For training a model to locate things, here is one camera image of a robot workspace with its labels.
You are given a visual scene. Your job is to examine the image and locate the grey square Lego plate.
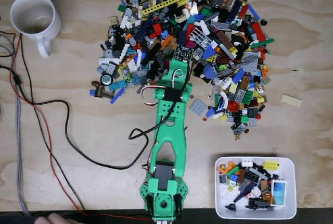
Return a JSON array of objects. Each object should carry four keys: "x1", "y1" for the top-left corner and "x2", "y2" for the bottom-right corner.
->
[{"x1": 188, "y1": 98, "x2": 209, "y2": 116}]

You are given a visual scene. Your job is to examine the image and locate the blue Lego dish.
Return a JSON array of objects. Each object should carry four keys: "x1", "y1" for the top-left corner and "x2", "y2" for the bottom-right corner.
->
[{"x1": 202, "y1": 66, "x2": 217, "y2": 79}]

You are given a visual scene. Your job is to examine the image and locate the blue Lego wedge plate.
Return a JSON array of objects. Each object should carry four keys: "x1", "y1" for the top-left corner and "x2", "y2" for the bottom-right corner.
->
[{"x1": 202, "y1": 46, "x2": 216, "y2": 59}]

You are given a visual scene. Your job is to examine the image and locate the white Lego lattice window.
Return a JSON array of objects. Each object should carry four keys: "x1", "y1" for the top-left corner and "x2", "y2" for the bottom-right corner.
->
[{"x1": 189, "y1": 27, "x2": 213, "y2": 49}]

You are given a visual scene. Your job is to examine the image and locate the long reddish brown Lego plate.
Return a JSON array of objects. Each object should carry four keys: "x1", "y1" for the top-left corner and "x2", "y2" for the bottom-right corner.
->
[{"x1": 217, "y1": 30, "x2": 235, "y2": 50}]

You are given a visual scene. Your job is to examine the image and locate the white Lego arch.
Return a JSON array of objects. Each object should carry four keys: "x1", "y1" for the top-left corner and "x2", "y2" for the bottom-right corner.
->
[{"x1": 218, "y1": 90, "x2": 229, "y2": 105}]

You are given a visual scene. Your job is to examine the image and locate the yellow Lego technic beam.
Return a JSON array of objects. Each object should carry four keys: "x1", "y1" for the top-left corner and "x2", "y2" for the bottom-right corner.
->
[{"x1": 142, "y1": 0, "x2": 181, "y2": 16}]

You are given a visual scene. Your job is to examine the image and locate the teal Lego plate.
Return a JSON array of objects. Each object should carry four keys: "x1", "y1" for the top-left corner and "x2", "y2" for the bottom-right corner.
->
[{"x1": 108, "y1": 80, "x2": 125, "y2": 92}]

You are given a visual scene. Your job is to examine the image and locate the dark blue printed Lego slope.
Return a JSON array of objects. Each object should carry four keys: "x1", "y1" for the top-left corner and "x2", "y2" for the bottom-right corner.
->
[{"x1": 212, "y1": 97, "x2": 227, "y2": 117}]

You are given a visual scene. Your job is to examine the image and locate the long blue Lego plate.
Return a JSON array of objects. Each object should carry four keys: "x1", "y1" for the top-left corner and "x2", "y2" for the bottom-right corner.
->
[{"x1": 109, "y1": 87, "x2": 126, "y2": 104}]

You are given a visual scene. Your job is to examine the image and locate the light grey Lego plate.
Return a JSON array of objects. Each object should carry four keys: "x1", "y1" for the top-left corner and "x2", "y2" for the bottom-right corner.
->
[{"x1": 98, "y1": 57, "x2": 119, "y2": 65}]

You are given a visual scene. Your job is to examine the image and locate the black Lego wheel grey hub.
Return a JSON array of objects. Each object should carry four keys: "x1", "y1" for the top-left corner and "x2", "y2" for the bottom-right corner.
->
[{"x1": 100, "y1": 73, "x2": 114, "y2": 86}]

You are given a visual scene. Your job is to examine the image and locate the red Lego dish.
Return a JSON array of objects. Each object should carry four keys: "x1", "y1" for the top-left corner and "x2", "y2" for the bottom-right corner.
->
[{"x1": 225, "y1": 101, "x2": 239, "y2": 113}]

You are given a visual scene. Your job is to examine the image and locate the brown studded Lego brick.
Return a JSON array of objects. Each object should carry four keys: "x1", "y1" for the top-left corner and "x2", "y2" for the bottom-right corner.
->
[{"x1": 240, "y1": 75, "x2": 252, "y2": 89}]

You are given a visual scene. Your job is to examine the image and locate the brown Lego piece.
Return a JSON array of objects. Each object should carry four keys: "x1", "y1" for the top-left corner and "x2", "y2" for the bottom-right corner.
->
[{"x1": 94, "y1": 83, "x2": 115, "y2": 98}]

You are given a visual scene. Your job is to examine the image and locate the large dark grey Lego plate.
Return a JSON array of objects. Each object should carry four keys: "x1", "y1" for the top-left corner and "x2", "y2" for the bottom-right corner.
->
[{"x1": 243, "y1": 51, "x2": 261, "y2": 71}]

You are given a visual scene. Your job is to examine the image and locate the green Lego brick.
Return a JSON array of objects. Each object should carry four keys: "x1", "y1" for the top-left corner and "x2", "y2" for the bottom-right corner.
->
[{"x1": 243, "y1": 91, "x2": 254, "y2": 105}]

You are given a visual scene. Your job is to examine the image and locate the long red Lego brick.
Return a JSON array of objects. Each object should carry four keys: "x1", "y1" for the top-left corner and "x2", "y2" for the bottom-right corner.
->
[{"x1": 251, "y1": 22, "x2": 266, "y2": 42}]

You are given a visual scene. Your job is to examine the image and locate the grey Lego piece black studs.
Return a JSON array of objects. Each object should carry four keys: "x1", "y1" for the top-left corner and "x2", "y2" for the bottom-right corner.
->
[{"x1": 233, "y1": 123, "x2": 247, "y2": 135}]

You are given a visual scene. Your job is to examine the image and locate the long green Lego plate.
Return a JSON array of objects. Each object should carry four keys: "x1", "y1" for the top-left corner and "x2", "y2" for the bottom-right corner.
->
[{"x1": 250, "y1": 38, "x2": 275, "y2": 49}]

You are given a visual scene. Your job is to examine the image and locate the long violet-blue Lego plate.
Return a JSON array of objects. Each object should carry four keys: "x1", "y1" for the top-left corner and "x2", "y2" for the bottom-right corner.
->
[{"x1": 247, "y1": 3, "x2": 261, "y2": 20}]

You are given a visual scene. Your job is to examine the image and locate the green Lego piece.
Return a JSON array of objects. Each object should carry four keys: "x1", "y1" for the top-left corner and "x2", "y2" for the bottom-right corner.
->
[{"x1": 225, "y1": 166, "x2": 240, "y2": 178}]

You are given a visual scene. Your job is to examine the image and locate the tan Lego plate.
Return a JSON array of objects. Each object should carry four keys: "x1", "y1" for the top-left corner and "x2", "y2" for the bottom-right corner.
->
[{"x1": 280, "y1": 93, "x2": 304, "y2": 108}]

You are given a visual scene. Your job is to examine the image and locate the black Lego plate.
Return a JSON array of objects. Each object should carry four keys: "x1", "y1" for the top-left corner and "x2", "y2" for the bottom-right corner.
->
[{"x1": 244, "y1": 170, "x2": 261, "y2": 183}]

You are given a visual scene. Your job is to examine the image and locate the yellow Lego piece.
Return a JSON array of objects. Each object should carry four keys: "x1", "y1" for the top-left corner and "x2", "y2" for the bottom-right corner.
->
[{"x1": 261, "y1": 160, "x2": 280, "y2": 171}]

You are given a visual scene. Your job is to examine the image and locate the long dark blue Lego piece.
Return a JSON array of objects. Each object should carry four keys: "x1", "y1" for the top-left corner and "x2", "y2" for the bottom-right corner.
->
[{"x1": 225, "y1": 182, "x2": 257, "y2": 210}]

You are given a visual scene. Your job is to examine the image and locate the black Lego vehicle piece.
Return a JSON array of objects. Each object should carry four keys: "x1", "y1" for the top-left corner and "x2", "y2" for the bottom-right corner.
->
[{"x1": 246, "y1": 197, "x2": 271, "y2": 210}]

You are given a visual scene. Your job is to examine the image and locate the transparent orange Lego piece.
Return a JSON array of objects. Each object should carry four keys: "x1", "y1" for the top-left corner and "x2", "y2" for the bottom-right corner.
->
[{"x1": 261, "y1": 192, "x2": 275, "y2": 205}]

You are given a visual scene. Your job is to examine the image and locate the white Lego window blue pane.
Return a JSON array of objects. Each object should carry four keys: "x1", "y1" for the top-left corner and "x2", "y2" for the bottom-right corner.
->
[{"x1": 270, "y1": 179, "x2": 288, "y2": 206}]

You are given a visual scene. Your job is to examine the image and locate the white plastic bin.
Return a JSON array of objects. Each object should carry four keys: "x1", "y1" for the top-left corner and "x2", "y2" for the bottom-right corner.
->
[{"x1": 214, "y1": 157, "x2": 297, "y2": 220}]

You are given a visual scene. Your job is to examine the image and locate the person's hand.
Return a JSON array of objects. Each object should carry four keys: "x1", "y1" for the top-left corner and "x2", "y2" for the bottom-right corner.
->
[{"x1": 35, "y1": 213, "x2": 71, "y2": 224}]

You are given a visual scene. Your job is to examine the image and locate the white ceramic mug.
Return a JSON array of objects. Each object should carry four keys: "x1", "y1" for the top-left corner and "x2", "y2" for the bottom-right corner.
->
[{"x1": 9, "y1": 0, "x2": 62, "y2": 58}]

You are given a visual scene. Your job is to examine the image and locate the black camera circuit board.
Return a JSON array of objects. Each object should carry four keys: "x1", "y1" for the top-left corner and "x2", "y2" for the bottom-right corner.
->
[{"x1": 173, "y1": 44, "x2": 195, "y2": 65}]

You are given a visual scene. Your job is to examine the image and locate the white red black servo wire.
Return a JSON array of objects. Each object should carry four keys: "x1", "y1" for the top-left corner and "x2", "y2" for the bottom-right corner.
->
[{"x1": 140, "y1": 69, "x2": 184, "y2": 106}]

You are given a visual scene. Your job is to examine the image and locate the thick black cable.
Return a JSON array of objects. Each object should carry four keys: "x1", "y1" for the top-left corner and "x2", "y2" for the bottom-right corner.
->
[{"x1": 32, "y1": 62, "x2": 192, "y2": 170}]

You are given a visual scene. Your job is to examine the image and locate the thin black wire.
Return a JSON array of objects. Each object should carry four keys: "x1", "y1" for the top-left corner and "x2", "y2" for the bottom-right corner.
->
[{"x1": 19, "y1": 0, "x2": 86, "y2": 211}]

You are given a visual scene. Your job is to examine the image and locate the black cable with connector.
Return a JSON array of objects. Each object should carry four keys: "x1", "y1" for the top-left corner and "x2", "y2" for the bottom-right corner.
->
[{"x1": 0, "y1": 64, "x2": 23, "y2": 86}]

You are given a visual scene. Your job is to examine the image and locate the grey braided cable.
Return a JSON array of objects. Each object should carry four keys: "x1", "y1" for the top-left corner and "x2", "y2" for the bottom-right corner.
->
[{"x1": 0, "y1": 31, "x2": 31, "y2": 216}]

